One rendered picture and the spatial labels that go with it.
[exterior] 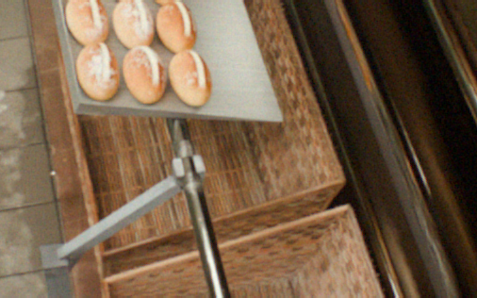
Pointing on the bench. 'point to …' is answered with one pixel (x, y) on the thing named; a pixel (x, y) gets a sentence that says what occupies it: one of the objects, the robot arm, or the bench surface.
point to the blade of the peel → (241, 96)
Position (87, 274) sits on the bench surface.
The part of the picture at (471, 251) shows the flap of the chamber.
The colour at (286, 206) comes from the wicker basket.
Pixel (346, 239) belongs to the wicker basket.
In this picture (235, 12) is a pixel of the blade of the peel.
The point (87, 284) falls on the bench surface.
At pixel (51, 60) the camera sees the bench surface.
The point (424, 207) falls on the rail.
